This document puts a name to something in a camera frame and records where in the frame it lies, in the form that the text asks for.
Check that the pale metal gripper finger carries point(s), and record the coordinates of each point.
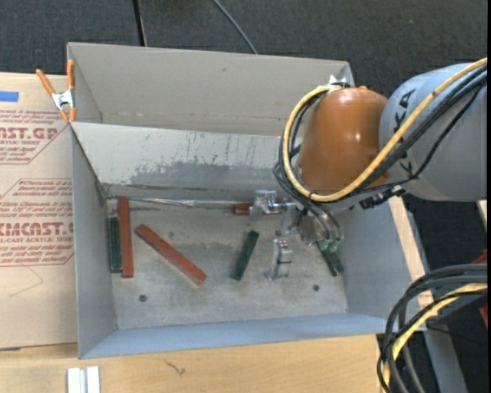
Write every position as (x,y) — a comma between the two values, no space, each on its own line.
(265,205)
(281,256)

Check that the short red-brown flat block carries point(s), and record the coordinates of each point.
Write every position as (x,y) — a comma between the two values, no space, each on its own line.
(241,209)

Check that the dark green flat block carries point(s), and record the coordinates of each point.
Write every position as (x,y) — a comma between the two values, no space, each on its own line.
(244,256)
(334,263)
(115,244)

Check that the grey metal bin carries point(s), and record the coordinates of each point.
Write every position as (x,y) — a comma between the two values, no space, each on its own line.
(213,301)

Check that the brown cardboard board red print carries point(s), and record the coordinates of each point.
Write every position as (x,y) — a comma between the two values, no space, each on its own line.
(28,260)

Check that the black cylinder on white bracket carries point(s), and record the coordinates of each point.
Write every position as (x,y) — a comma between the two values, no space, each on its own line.
(374,201)

